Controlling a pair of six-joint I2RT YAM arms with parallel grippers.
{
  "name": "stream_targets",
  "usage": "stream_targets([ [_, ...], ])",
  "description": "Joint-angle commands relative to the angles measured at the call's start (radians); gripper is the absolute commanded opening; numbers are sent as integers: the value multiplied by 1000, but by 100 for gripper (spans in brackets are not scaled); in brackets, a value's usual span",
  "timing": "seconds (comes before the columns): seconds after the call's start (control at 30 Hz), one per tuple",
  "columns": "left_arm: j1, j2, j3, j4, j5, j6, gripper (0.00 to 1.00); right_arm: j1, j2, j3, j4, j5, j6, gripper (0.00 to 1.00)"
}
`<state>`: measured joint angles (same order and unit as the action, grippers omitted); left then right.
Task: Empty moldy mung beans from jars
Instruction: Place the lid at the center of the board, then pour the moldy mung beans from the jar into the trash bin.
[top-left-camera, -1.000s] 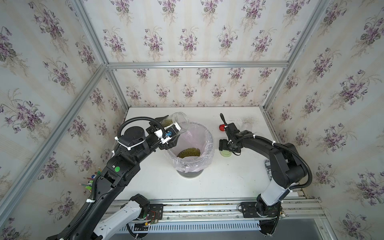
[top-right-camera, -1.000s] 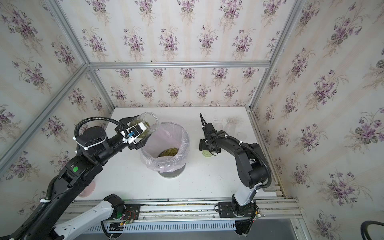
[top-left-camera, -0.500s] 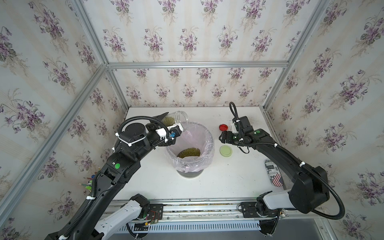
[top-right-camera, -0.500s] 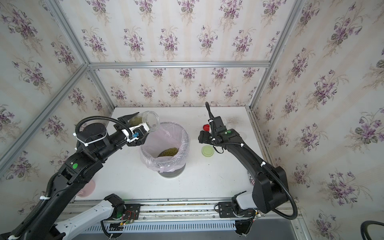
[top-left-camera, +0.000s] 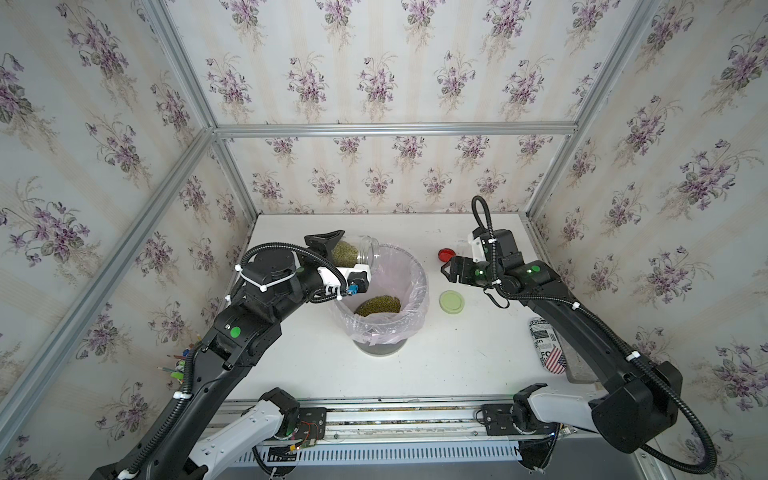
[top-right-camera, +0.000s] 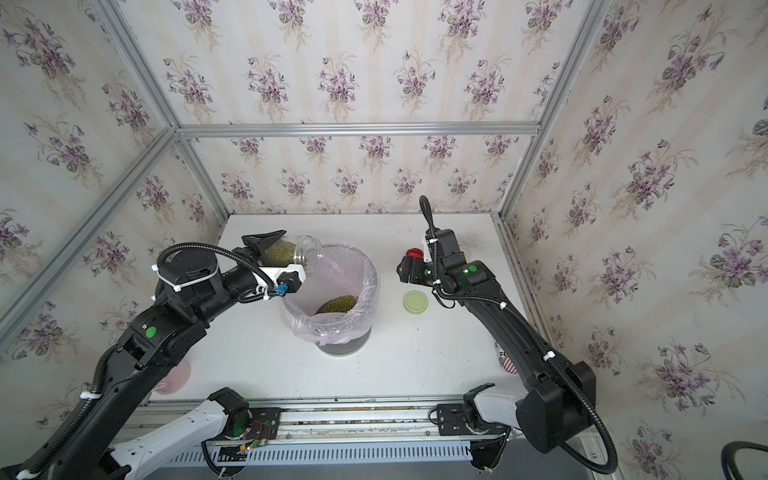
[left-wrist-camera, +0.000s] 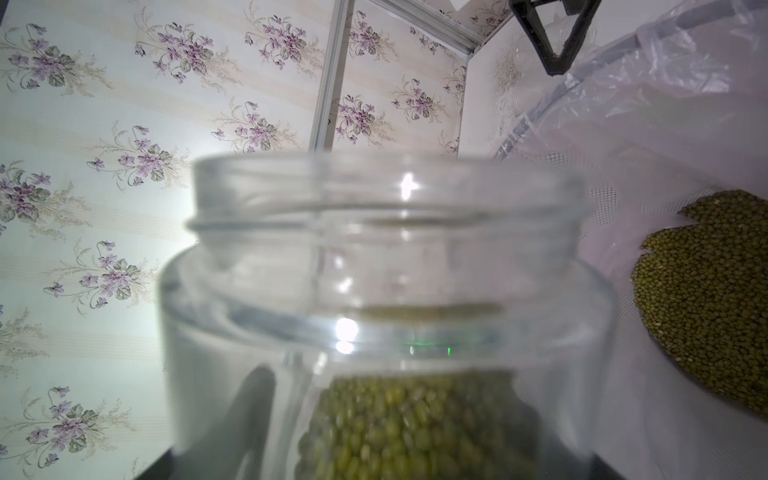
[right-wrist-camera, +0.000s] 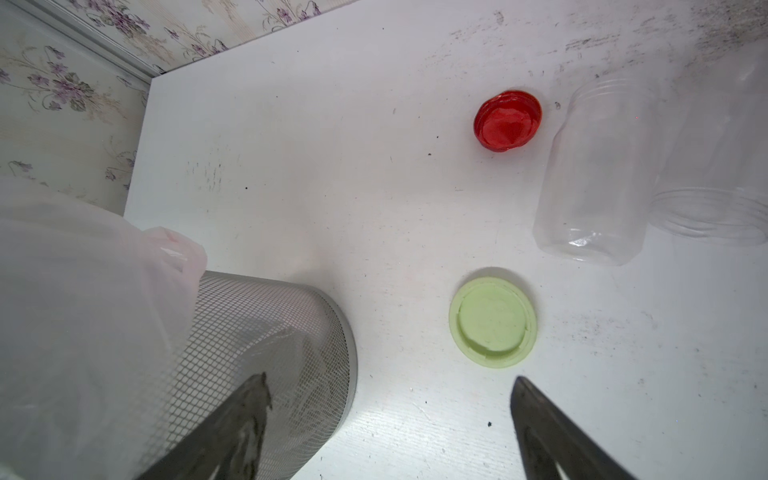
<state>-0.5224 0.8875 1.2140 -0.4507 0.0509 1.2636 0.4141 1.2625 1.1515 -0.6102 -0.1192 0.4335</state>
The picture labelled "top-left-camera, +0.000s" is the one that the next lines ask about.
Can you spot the white vented cable duct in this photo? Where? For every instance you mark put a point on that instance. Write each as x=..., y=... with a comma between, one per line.
x=398, y=453

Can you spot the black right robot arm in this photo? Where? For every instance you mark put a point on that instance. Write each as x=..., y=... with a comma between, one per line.
x=643, y=397

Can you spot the light green jar lid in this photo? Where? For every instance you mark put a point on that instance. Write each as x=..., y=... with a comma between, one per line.
x=451, y=302

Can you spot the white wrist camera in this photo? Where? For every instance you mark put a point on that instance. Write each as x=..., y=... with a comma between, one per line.
x=343, y=281
x=477, y=249

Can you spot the aluminium mounting rail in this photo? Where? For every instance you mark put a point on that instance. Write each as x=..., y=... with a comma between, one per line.
x=519, y=416

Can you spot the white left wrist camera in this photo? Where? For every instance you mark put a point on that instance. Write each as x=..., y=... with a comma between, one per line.
x=343, y=281

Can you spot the coloured pens in cup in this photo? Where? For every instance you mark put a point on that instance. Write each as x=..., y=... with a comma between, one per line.
x=173, y=366

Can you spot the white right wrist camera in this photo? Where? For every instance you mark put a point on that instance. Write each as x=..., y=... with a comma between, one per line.
x=477, y=249

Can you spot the printed can with flag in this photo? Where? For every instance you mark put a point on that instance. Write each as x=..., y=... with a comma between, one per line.
x=547, y=346

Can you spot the mesh bin with pink bag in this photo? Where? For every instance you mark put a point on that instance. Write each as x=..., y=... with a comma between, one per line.
x=381, y=320

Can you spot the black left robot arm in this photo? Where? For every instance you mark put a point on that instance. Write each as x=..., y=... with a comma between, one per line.
x=273, y=280

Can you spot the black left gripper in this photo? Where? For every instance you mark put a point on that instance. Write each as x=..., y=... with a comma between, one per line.
x=319, y=242

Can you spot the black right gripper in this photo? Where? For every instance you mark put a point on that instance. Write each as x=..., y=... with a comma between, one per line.
x=465, y=277

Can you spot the red jar lid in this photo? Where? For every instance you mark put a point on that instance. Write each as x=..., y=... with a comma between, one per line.
x=446, y=255

